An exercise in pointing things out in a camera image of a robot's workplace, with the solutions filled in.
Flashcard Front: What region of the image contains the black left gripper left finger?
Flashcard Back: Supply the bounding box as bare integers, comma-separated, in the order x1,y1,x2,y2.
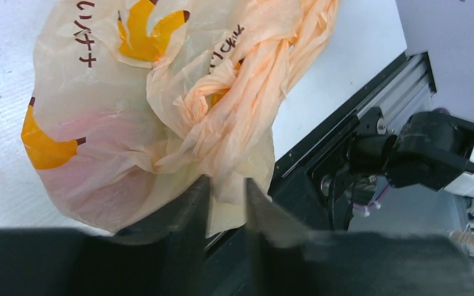
116,175,212,295

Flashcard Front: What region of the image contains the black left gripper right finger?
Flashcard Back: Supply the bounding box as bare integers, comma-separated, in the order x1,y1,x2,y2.
244,178,315,295

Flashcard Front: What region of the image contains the orange plastic bag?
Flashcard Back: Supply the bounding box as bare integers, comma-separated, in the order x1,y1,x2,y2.
21,1,340,236

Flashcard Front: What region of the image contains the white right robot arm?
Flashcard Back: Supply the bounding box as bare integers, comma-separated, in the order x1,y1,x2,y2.
320,108,474,230

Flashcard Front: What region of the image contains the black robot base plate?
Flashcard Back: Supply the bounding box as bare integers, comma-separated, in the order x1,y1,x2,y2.
268,52,436,231

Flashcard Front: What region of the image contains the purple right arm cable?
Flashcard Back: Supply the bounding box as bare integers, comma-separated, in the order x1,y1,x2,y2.
351,179,389,217

